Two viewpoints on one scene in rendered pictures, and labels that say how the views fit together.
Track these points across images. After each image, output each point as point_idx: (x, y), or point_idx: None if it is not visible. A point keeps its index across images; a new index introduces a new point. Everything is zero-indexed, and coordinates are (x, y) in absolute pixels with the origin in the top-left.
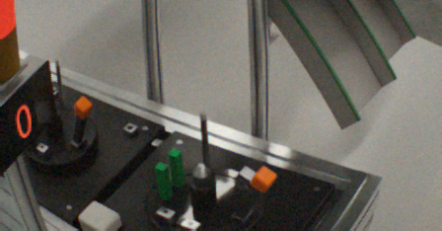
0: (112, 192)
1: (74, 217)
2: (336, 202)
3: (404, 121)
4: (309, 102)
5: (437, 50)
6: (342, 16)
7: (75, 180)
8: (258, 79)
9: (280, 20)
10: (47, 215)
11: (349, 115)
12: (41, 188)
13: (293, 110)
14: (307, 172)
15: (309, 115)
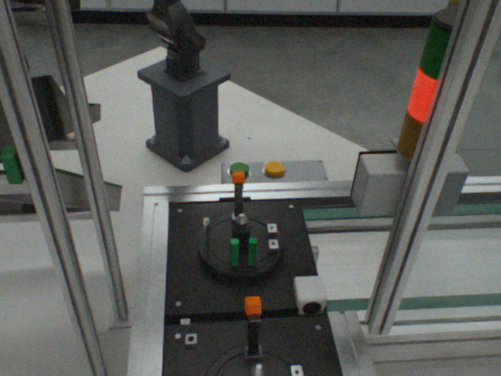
0: None
1: (323, 316)
2: (182, 201)
3: (6, 246)
4: (0, 332)
5: None
6: (12, 195)
7: (284, 346)
8: (115, 246)
9: (87, 197)
10: (342, 347)
11: (119, 193)
12: (324, 368)
13: (18, 339)
14: (159, 228)
15: (23, 324)
